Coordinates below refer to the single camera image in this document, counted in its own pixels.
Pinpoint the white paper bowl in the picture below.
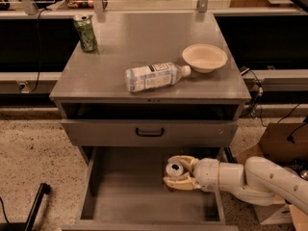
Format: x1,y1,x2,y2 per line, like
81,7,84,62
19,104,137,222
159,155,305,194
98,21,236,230
182,43,228,73

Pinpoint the black pole by cabinet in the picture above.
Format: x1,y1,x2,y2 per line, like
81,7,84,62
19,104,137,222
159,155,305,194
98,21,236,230
224,147,237,163

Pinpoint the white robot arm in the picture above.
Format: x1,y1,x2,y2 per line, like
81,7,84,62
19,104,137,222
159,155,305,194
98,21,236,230
163,155,308,214

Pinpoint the black metal leg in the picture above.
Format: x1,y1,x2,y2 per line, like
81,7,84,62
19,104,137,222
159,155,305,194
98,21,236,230
24,183,51,231

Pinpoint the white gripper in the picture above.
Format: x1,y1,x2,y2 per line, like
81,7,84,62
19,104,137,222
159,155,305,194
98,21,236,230
163,155,219,192

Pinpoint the black cables right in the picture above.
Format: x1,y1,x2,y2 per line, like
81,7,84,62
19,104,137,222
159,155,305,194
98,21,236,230
240,65,265,118

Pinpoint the open grey middle drawer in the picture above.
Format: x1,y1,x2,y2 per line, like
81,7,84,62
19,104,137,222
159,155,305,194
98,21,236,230
62,147,239,231

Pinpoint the clear plastic water bottle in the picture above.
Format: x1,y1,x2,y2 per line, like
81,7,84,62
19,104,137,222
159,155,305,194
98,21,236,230
125,63,192,92

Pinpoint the orange soda can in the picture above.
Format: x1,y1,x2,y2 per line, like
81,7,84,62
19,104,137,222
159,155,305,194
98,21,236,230
166,163,184,177

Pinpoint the black cable left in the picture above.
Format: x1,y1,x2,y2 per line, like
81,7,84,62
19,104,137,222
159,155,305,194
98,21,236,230
30,7,52,93

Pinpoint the green soda can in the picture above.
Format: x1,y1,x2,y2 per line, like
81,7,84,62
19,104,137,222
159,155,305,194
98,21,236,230
73,15,97,52

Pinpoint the brown cardboard box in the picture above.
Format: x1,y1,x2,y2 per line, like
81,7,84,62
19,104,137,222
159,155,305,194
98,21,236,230
236,123,308,231

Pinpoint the closed grey top drawer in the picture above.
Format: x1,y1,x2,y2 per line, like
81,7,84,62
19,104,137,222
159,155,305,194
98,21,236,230
62,119,238,147

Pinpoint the black drawer handle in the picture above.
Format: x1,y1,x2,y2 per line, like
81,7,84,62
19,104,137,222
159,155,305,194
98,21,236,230
135,127,165,138

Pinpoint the grey metal drawer cabinet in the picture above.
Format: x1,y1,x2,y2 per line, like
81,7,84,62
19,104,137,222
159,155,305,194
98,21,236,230
49,11,253,231

